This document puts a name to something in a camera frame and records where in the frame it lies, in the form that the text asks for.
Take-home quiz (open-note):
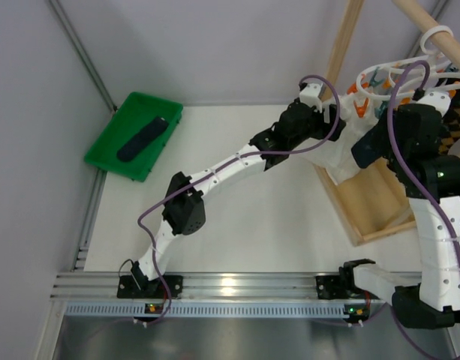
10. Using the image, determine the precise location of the brown argyle sock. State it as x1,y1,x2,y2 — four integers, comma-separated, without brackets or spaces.
439,106,460,155

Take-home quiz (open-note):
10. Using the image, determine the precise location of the dark navy sock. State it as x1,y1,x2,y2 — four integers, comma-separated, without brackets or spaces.
351,121,392,169
116,117,169,163

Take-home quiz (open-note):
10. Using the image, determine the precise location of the white clip hanger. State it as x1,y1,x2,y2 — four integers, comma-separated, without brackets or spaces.
341,25,460,120

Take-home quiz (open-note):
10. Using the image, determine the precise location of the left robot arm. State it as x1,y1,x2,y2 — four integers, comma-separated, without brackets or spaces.
123,100,345,297

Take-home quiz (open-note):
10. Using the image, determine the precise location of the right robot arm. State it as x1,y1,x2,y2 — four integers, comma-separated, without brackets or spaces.
339,90,460,329

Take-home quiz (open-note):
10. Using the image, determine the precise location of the white cloth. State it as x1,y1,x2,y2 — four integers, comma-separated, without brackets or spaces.
302,93,382,185

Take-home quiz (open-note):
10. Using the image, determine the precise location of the green plastic tray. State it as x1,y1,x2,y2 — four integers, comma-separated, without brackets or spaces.
84,91,183,182

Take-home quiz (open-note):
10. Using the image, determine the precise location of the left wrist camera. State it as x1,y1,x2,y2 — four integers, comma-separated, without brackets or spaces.
299,82,323,113

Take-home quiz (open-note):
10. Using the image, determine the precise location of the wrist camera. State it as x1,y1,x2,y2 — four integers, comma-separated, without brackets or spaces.
299,82,323,113
416,90,452,116

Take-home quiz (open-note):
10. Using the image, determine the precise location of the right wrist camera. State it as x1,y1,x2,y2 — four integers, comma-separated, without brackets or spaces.
416,90,452,116

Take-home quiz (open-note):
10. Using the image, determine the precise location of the wooden rack frame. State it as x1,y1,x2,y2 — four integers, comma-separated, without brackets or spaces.
315,1,460,246

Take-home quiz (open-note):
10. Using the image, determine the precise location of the aluminium mounting rail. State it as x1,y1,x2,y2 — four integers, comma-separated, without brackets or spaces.
50,272,323,301

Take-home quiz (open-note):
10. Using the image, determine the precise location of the white slotted cable duct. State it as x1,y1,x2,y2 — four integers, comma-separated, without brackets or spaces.
64,302,369,319

